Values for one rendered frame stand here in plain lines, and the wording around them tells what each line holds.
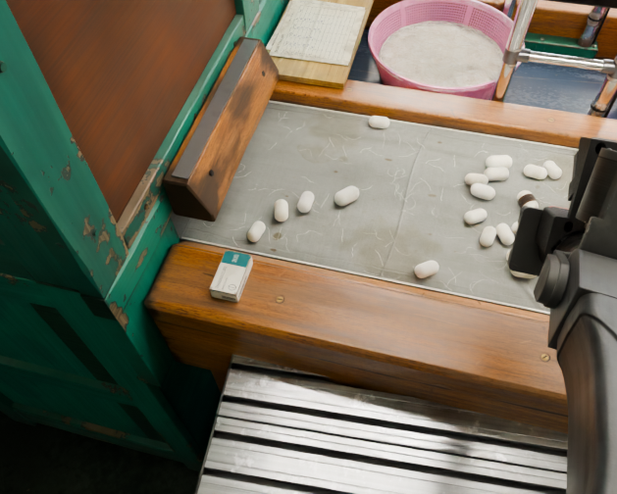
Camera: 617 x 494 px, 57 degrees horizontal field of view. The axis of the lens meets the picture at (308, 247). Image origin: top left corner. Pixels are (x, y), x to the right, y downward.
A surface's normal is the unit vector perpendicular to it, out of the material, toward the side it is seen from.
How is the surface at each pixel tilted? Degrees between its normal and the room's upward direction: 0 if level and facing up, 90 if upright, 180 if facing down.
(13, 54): 90
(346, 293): 0
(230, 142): 67
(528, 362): 0
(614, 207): 50
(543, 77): 0
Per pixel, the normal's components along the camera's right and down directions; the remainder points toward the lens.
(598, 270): 0.09, -0.78
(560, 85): -0.03, -0.57
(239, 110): 0.87, -0.05
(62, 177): 0.97, 0.19
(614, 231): -0.31, 0.22
